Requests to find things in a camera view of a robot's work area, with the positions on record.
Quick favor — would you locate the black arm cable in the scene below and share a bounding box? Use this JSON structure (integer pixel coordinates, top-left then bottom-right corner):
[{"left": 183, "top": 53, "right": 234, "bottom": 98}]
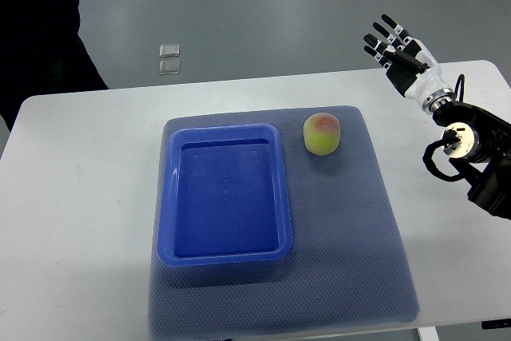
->
[{"left": 452, "top": 73, "right": 466, "bottom": 103}]

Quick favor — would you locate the blue textured mat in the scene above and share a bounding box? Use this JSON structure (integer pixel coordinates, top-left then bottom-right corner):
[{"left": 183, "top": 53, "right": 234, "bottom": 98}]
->
[{"left": 148, "top": 106, "right": 419, "bottom": 340}]

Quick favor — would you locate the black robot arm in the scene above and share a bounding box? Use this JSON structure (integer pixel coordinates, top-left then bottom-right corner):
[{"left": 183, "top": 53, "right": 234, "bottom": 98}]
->
[{"left": 422, "top": 96, "right": 510, "bottom": 220}]

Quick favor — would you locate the green red peach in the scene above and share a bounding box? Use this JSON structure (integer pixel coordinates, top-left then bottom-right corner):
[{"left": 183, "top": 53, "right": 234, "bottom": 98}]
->
[{"left": 303, "top": 113, "right": 341, "bottom": 156}]

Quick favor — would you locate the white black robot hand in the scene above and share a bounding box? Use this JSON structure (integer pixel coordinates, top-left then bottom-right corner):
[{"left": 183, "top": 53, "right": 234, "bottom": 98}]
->
[{"left": 363, "top": 14, "right": 455, "bottom": 114}]

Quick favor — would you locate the upper grey floor plate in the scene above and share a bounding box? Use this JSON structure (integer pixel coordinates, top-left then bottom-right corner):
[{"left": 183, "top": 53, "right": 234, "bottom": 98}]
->
[{"left": 159, "top": 43, "right": 180, "bottom": 57}]

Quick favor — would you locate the blue plastic tray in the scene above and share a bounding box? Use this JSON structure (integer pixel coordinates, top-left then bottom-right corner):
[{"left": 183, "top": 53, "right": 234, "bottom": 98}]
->
[{"left": 156, "top": 123, "right": 293, "bottom": 267}]

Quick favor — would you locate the dark clothed person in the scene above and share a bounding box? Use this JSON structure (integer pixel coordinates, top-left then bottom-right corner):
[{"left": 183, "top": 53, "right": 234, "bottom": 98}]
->
[{"left": 1, "top": 0, "right": 108, "bottom": 129}]

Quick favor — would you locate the white table leg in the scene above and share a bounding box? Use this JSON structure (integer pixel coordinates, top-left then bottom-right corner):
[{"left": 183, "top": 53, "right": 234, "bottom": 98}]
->
[{"left": 417, "top": 327, "right": 440, "bottom": 341}]

